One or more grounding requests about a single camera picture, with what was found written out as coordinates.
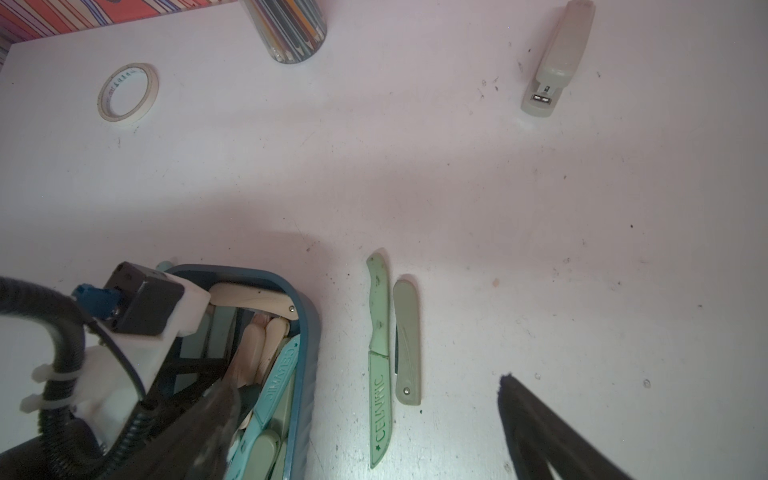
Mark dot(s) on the olive green folding knife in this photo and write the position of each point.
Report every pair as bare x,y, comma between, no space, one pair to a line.
408,343

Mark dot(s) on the light green ceramic fruit knife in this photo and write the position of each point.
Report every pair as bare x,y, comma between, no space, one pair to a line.
379,369

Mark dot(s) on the light blue sheathed knife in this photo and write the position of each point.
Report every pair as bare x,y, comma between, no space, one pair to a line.
265,407

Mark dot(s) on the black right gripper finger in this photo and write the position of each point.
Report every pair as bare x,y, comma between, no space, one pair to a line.
541,444

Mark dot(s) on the masking tape roll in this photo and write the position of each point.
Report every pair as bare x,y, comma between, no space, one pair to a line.
128,94

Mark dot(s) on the pink folding knife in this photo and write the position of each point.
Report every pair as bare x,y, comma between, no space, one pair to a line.
226,294

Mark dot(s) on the teal plastic storage box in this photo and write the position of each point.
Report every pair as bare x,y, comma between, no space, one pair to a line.
297,444

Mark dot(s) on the pencil holder cup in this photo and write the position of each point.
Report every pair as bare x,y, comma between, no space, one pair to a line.
291,30

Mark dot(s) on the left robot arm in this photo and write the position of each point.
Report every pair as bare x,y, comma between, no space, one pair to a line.
194,447

